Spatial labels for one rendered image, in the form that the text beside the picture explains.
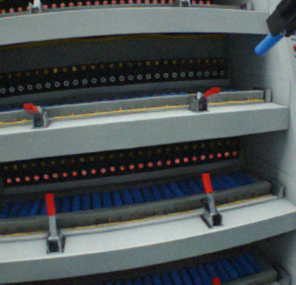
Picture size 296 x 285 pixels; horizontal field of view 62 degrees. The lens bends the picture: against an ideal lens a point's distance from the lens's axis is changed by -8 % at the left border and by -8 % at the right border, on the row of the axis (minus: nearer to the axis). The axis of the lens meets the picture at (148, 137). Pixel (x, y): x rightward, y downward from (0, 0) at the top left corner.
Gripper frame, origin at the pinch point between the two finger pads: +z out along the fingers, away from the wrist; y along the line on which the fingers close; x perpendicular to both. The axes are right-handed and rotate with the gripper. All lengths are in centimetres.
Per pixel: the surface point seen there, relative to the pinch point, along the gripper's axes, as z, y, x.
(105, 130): 16.2, 25.9, 9.6
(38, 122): 18.5, 36.9, 6.4
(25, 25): 13.3, 37.9, -9.3
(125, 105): 19.7, 21.9, 4.4
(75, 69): 28.4, 30.8, -8.2
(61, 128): 15.7, 32.6, 8.7
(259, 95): 19.7, -5.2, 4.2
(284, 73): 14.6, -8.8, 2.0
